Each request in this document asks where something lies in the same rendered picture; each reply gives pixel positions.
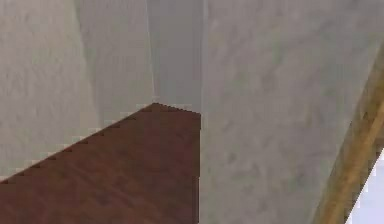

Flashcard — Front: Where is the light wooden door frame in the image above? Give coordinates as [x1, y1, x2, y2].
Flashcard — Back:
[311, 41, 384, 224]

